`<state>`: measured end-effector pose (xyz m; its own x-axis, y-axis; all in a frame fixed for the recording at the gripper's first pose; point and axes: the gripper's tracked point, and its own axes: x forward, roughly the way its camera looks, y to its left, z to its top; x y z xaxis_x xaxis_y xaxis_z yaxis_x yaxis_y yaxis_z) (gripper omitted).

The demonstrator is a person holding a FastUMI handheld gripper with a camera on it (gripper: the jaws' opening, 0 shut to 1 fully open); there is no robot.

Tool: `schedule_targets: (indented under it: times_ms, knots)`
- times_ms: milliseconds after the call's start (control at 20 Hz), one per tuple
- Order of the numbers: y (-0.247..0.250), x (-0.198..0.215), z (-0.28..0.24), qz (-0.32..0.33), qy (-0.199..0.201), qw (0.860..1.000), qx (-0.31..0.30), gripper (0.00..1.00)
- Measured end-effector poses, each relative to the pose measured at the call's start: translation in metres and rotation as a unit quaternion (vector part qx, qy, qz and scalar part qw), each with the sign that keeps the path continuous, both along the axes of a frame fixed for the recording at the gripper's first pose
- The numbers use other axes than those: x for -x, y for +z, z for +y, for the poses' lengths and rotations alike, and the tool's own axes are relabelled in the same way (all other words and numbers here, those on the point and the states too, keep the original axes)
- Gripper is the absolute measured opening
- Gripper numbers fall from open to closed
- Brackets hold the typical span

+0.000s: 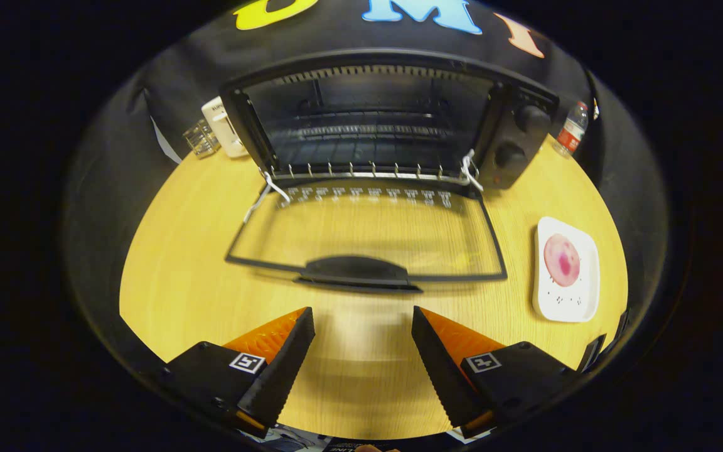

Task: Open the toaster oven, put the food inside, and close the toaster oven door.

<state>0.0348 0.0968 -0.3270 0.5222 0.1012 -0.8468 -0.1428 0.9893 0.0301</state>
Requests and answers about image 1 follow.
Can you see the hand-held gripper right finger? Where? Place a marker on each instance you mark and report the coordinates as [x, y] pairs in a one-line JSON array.
[[440, 370]]

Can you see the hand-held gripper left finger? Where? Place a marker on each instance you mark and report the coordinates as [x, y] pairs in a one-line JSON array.
[[283, 370]]

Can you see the white square plate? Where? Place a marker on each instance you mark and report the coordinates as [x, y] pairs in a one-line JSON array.
[[565, 306]]

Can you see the pink ham slice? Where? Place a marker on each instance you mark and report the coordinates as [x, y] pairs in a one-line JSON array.
[[561, 260]]

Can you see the black toaster oven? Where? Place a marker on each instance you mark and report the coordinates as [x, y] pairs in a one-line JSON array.
[[512, 137]]

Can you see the white toaster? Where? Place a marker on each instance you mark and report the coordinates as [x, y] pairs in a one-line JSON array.
[[226, 129]]

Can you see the black office chair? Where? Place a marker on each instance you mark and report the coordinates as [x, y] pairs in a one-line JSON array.
[[590, 355]]

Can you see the red label water bottle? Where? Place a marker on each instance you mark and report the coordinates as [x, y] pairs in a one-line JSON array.
[[572, 129]]

